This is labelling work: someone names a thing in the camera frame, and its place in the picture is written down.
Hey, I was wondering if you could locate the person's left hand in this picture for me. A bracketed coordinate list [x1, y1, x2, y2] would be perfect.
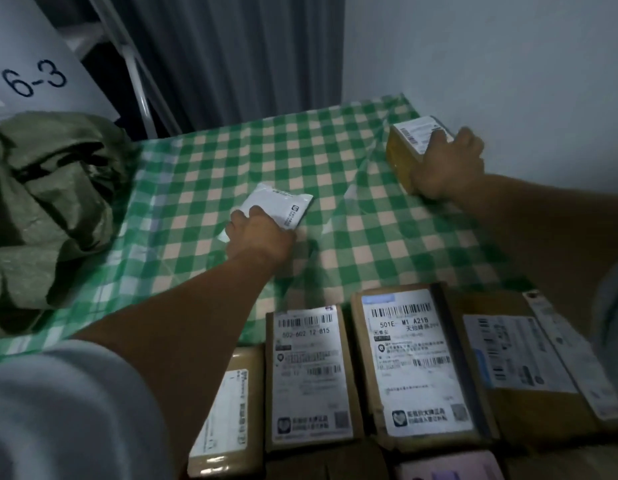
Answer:
[225, 205, 297, 269]

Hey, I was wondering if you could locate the person's right hand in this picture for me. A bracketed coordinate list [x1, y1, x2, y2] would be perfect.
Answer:
[412, 127, 486, 201]

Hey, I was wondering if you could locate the white plastic mailer packet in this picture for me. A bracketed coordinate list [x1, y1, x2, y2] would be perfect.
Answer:
[218, 182, 315, 244]

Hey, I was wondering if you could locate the small brown box white label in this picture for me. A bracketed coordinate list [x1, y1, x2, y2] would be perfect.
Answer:
[386, 116, 456, 195]

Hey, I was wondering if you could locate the person's left forearm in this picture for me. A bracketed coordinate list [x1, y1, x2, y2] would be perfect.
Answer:
[71, 254, 289, 480]

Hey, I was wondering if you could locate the person's right forearm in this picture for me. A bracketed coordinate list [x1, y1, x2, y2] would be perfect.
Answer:
[446, 172, 618, 340]

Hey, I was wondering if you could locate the green checked tablecloth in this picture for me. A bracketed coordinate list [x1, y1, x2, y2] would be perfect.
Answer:
[0, 93, 540, 369]

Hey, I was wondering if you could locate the grey curtain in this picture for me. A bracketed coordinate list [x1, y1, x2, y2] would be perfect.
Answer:
[31, 0, 348, 141]

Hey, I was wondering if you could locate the pile of labelled cardboard parcels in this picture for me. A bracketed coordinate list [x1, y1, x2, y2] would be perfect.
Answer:
[187, 282, 618, 480]

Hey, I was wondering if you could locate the olive green woven sack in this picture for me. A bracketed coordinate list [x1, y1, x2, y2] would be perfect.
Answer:
[0, 112, 140, 339]

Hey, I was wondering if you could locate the light grey right shirt sleeve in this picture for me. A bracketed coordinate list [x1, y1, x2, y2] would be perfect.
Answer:
[590, 255, 618, 398]

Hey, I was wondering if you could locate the light grey shirt sleeve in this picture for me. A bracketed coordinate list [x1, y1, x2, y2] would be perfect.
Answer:
[0, 340, 175, 480]
[590, 255, 618, 398]

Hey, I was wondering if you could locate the light grey left shirt sleeve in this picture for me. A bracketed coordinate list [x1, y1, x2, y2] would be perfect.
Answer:
[0, 340, 175, 480]

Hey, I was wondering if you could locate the white paper sign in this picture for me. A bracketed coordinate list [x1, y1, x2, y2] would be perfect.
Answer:
[0, 0, 121, 121]

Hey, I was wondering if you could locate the pale pink parcel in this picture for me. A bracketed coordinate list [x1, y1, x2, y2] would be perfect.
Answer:
[394, 450, 506, 480]

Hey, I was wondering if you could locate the white metal rack frame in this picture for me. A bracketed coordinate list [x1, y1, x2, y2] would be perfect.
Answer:
[63, 0, 183, 141]

